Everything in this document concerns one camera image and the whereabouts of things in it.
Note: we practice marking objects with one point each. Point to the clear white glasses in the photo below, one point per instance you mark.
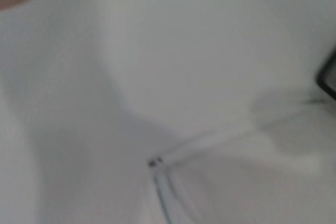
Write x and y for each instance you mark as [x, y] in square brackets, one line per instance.
[162, 184]

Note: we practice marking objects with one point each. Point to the black glasses case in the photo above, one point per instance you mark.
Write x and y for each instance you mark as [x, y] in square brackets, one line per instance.
[321, 79]

